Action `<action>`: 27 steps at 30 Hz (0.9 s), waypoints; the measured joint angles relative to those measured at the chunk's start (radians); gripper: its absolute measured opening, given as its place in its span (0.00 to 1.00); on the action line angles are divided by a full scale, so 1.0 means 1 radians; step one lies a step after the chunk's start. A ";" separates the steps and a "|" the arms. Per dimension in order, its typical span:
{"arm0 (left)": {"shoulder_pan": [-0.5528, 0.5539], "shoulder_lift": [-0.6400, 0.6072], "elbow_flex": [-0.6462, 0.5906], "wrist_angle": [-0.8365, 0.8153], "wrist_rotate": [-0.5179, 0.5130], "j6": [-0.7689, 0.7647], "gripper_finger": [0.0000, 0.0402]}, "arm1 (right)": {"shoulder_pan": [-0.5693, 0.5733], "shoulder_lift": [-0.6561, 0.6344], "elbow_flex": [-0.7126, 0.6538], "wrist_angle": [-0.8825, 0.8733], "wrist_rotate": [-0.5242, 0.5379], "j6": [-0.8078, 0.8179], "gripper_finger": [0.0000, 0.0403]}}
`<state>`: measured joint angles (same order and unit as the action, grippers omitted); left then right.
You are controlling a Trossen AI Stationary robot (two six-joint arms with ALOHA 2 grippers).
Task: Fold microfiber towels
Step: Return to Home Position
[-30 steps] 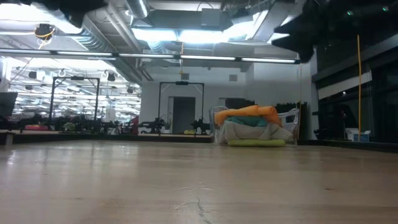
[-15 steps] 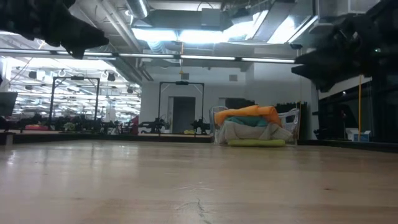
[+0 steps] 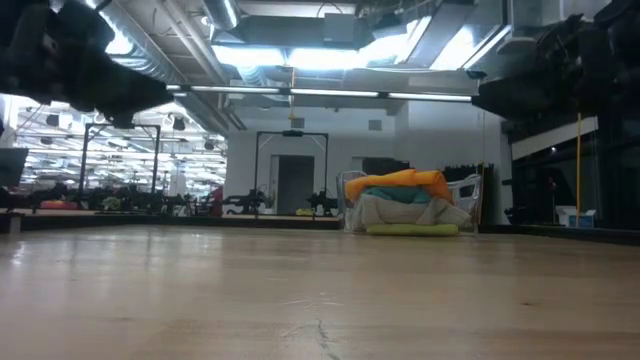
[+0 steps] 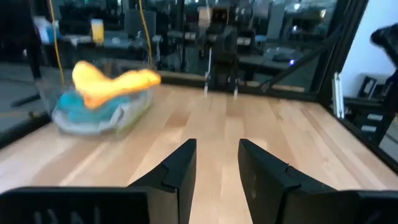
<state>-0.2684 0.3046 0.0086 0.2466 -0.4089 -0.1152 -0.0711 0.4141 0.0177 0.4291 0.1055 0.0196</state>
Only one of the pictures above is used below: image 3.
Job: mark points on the grey microfiber towel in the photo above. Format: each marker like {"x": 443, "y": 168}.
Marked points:
{"x": 400, "y": 212}

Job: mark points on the clear plastic bin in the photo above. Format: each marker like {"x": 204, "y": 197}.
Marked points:
{"x": 470, "y": 195}

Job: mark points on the grey wall vent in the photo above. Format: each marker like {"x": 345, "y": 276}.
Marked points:
{"x": 297, "y": 123}
{"x": 375, "y": 125}

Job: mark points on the orange microfiber towel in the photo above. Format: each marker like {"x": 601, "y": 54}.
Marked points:
{"x": 395, "y": 181}

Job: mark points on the black table frame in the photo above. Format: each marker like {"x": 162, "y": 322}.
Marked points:
{"x": 225, "y": 221}

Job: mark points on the long ceiling light strip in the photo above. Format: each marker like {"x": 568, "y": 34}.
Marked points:
{"x": 325, "y": 92}

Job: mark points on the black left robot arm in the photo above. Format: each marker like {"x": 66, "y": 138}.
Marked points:
{"x": 20, "y": 45}

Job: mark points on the red background object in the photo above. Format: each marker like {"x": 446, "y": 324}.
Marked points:
{"x": 217, "y": 200}

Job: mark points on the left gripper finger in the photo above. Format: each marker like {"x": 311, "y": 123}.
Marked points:
{"x": 135, "y": 84}
{"x": 130, "y": 104}

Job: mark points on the silver round ventilation duct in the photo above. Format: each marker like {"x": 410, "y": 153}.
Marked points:
{"x": 222, "y": 12}

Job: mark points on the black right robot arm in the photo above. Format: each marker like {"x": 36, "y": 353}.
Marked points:
{"x": 625, "y": 45}

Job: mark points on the grey door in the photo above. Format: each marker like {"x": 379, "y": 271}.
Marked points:
{"x": 295, "y": 185}

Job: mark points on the black background robot arm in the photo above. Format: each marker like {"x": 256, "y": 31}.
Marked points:
{"x": 250, "y": 201}
{"x": 322, "y": 202}

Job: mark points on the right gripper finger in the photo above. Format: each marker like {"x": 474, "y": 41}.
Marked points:
{"x": 515, "y": 109}
{"x": 510, "y": 89}

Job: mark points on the lime green microfiber towel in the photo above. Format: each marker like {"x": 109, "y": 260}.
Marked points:
{"x": 412, "y": 230}

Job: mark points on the white and blue box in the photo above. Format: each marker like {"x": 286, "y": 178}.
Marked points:
{"x": 575, "y": 217}

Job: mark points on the dark flat screen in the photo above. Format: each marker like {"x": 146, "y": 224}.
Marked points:
{"x": 12, "y": 167}

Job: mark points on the black gantry frame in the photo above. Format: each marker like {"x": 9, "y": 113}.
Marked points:
{"x": 84, "y": 160}
{"x": 291, "y": 133}

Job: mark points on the teal microfiber towel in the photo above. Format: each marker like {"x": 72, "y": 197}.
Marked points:
{"x": 397, "y": 195}

